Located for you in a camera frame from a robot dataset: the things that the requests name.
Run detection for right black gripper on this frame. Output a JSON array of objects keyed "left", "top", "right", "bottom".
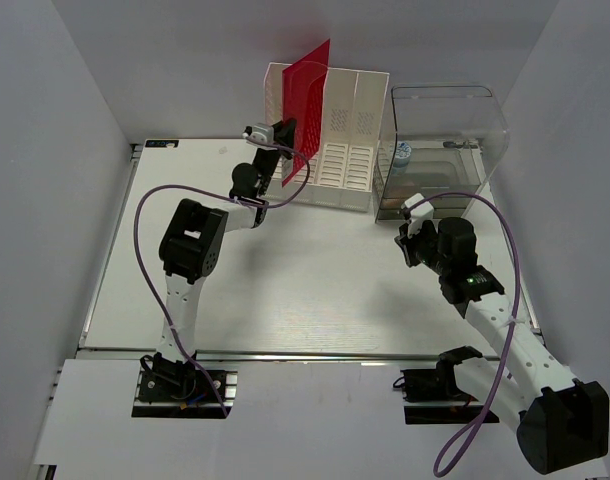
[{"left": 396, "top": 217, "right": 451, "bottom": 276}]

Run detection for red notebook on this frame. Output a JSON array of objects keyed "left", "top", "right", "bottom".
[{"left": 281, "top": 39, "right": 331, "bottom": 187}]

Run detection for blue lidded jar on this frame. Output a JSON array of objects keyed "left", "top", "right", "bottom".
[{"left": 389, "top": 141, "right": 412, "bottom": 176}]

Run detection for clear acrylic storage box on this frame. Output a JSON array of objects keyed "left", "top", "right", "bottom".
[{"left": 373, "top": 83, "right": 509, "bottom": 222}]

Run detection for orange correction tape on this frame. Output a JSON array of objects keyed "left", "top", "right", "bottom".
[{"left": 382, "top": 199, "right": 403, "bottom": 209}]

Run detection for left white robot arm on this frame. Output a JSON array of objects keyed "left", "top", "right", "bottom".
[{"left": 140, "top": 118, "right": 297, "bottom": 403}]

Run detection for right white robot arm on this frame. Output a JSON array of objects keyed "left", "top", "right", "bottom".
[{"left": 395, "top": 218, "right": 610, "bottom": 475}]

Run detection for white file organizer rack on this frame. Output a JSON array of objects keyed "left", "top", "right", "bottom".
[{"left": 267, "top": 68, "right": 389, "bottom": 212}]

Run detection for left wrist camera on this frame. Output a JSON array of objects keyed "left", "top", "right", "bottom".
[{"left": 242, "top": 123, "right": 274, "bottom": 148}]

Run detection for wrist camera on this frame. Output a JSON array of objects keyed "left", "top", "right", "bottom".
[
  {"left": 401, "top": 193, "right": 434, "bottom": 237},
  {"left": 242, "top": 123, "right": 274, "bottom": 148}
]

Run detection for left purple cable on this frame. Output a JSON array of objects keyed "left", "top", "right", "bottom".
[{"left": 133, "top": 134, "right": 314, "bottom": 419}]

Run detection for purple cable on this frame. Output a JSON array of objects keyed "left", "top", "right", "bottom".
[
  {"left": 432, "top": 192, "right": 522, "bottom": 475},
  {"left": 133, "top": 134, "right": 314, "bottom": 419}
]

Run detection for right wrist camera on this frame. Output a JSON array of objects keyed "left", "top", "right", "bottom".
[{"left": 401, "top": 193, "right": 434, "bottom": 237}]

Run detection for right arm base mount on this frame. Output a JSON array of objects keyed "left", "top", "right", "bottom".
[{"left": 392, "top": 346, "right": 483, "bottom": 425}]

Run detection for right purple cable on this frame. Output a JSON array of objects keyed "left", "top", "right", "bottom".
[{"left": 432, "top": 192, "right": 522, "bottom": 475}]

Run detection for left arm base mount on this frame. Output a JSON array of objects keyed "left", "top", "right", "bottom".
[{"left": 131, "top": 353, "right": 236, "bottom": 420}]

